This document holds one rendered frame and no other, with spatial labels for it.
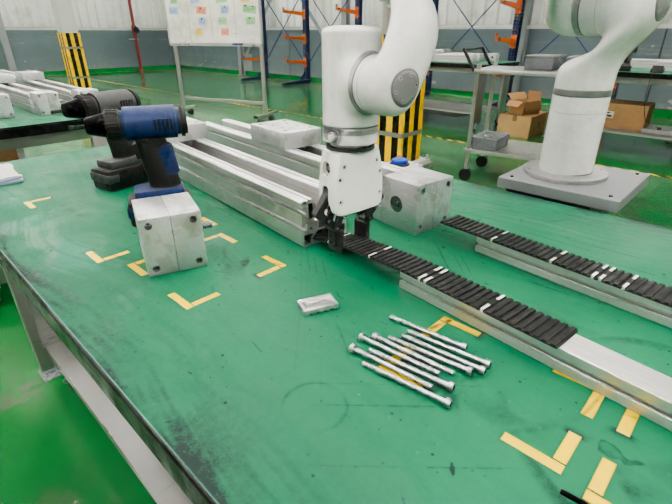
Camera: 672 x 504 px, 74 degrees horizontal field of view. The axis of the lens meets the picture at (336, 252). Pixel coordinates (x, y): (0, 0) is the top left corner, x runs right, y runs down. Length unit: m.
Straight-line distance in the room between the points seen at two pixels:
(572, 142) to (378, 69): 0.67
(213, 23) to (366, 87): 6.14
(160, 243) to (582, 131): 0.92
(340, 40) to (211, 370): 0.44
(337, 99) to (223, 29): 5.99
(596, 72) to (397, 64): 0.64
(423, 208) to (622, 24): 0.54
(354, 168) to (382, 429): 0.38
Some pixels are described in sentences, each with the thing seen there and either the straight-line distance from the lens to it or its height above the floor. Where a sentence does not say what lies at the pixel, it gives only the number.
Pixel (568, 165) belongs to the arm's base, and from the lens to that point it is 1.19.
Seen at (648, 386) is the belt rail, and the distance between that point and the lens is 0.55.
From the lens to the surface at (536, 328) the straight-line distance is 0.57.
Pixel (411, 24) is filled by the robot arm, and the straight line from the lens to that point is 0.62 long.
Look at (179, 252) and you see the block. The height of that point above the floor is 0.81.
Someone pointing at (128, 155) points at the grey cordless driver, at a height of 0.85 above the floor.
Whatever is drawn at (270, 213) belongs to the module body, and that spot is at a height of 0.81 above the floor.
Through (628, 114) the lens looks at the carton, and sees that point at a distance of 5.60.
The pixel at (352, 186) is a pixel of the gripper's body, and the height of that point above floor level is 0.91.
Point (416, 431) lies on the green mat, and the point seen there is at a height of 0.78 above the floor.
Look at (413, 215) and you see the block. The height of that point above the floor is 0.82.
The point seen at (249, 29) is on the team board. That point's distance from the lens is 6.40.
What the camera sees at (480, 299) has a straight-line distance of 0.61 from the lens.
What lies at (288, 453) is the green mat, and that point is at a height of 0.78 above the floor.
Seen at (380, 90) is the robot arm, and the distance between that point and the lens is 0.60.
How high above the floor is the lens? 1.12
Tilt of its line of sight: 26 degrees down
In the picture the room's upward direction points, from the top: straight up
